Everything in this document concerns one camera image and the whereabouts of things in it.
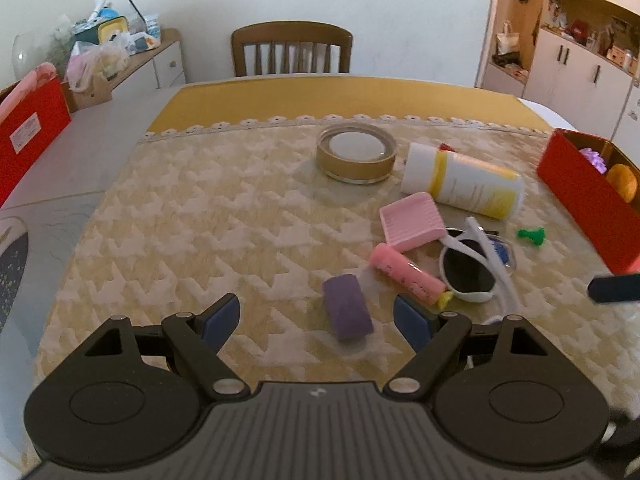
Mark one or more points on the red tin box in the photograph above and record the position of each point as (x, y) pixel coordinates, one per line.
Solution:
(611, 225)

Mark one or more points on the orange ball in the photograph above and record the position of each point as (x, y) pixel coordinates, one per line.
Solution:
(622, 178)

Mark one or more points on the purple rectangular block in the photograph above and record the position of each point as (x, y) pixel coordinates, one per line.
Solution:
(347, 308)

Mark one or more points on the white yellow plastic bottle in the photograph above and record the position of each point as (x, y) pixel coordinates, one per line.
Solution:
(463, 182)

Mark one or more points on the white drawer sideboard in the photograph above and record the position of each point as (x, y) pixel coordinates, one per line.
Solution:
(152, 70)

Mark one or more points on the plastic bag of items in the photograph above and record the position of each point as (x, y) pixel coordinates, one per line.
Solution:
(88, 60)

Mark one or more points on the yellow table runner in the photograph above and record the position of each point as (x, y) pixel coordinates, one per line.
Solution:
(307, 96)

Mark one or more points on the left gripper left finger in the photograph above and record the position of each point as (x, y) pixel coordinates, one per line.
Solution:
(194, 342)

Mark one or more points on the white wall cabinet unit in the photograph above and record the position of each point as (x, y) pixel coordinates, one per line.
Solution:
(580, 58)

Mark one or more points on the wooden chair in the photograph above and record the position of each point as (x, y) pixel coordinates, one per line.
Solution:
(290, 47)

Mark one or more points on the beige patterned table mat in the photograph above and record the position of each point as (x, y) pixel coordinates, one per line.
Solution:
(199, 213)

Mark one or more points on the pink ridged soap dish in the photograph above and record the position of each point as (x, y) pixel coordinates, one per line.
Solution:
(412, 222)

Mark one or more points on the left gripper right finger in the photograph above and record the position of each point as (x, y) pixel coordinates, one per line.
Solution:
(436, 340)

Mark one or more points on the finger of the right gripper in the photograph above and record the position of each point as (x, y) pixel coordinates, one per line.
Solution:
(614, 289)

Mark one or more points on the clear blue small packet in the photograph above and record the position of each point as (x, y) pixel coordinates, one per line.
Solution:
(505, 253)

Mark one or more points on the blue yellow container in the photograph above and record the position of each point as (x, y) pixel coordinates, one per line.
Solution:
(103, 28)

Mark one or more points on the red cardboard box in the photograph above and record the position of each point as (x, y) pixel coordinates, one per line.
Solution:
(33, 113)

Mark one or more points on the green plastic piece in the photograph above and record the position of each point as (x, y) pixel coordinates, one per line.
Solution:
(535, 236)

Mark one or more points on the pink tube with yellow cap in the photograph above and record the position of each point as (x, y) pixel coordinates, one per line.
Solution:
(424, 286)

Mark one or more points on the gold round lid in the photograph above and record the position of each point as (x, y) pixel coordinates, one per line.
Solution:
(356, 153)

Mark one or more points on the purple spiky toy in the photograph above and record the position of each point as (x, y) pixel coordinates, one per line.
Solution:
(595, 159)

